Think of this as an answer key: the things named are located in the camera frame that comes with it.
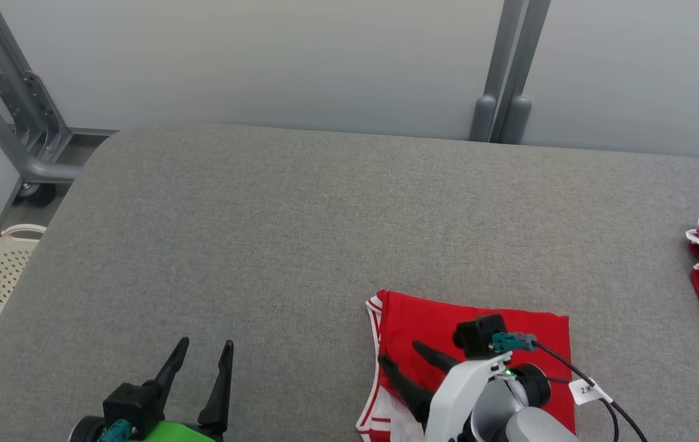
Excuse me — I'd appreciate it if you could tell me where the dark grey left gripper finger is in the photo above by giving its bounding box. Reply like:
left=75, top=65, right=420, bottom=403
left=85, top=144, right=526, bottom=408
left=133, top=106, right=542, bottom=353
left=197, top=339, right=235, bottom=434
left=153, top=336, right=191, bottom=400

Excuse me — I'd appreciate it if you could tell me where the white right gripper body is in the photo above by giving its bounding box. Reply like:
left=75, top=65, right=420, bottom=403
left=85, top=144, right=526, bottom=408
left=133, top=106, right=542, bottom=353
left=423, top=355, right=513, bottom=442

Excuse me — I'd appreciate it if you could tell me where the grey metal partition post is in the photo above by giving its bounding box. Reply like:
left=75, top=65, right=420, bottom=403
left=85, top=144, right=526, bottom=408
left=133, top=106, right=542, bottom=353
left=496, top=0, right=553, bottom=145
left=468, top=0, right=527, bottom=143

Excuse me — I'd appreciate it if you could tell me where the black caster wheel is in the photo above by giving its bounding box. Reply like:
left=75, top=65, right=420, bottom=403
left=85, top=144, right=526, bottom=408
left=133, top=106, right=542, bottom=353
left=17, top=182, right=57, bottom=208

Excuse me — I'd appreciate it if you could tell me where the white label tag on right cable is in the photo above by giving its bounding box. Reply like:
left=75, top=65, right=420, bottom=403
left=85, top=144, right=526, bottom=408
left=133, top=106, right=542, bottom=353
left=570, top=378, right=614, bottom=406

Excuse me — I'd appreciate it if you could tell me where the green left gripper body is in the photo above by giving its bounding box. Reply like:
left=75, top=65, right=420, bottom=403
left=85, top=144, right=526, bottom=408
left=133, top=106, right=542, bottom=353
left=134, top=420, right=222, bottom=442

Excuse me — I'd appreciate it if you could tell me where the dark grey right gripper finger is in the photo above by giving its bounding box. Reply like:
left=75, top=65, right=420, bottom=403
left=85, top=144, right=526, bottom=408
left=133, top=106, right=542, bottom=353
left=411, top=341, right=464, bottom=374
left=378, top=354, right=435, bottom=425

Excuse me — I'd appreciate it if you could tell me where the grey metal frame leg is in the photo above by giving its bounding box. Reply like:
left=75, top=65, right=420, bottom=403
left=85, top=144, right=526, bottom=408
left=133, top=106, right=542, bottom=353
left=0, top=0, right=118, bottom=185

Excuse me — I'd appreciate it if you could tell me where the red basketball jersey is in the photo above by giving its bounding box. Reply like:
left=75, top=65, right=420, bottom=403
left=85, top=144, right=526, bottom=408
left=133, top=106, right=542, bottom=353
left=355, top=290, right=576, bottom=442

